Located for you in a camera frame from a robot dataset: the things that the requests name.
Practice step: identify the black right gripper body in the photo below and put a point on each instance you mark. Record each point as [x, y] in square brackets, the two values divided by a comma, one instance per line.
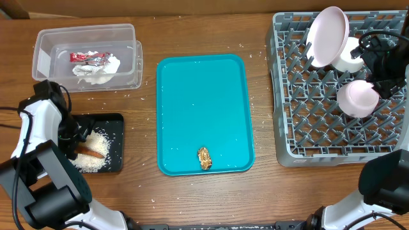
[386, 73]

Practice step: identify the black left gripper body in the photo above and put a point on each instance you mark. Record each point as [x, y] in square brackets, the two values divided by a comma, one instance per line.
[73, 131]

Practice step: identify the orange carrot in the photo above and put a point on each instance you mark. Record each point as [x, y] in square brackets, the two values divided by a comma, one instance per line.
[89, 152]

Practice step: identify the pale green bowl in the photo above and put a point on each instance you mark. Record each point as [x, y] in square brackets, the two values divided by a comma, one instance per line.
[345, 62]

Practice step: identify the small pink plate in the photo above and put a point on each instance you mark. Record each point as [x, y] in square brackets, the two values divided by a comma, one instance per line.
[357, 99]

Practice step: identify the large white plate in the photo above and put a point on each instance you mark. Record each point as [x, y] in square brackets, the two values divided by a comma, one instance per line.
[327, 35]

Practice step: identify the white napkin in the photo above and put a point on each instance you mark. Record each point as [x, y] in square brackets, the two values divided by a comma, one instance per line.
[97, 74]

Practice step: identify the red snack wrapper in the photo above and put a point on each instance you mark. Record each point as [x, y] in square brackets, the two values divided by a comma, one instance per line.
[96, 59]

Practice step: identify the brown food scrap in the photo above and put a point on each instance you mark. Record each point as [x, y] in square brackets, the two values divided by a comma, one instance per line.
[204, 158]

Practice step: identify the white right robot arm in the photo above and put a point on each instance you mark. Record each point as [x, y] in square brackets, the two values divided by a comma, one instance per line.
[383, 183]

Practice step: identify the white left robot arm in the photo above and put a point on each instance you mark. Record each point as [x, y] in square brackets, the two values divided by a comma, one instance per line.
[46, 189]

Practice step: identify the pile of white rice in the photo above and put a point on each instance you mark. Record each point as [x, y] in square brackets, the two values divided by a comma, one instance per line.
[99, 142]

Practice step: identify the black tray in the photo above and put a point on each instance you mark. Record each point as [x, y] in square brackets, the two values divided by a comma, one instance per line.
[112, 125]

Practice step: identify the clear plastic bin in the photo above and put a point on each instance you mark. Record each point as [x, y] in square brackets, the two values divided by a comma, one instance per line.
[51, 57]

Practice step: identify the grey dish rack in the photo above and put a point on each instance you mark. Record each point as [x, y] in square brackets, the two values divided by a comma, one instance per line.
[310, 129]

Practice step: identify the teal plastic tray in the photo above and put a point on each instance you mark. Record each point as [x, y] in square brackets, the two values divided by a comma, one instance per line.
[203, 101]

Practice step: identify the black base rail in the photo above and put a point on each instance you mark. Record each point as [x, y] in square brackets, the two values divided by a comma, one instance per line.
[279, 225]

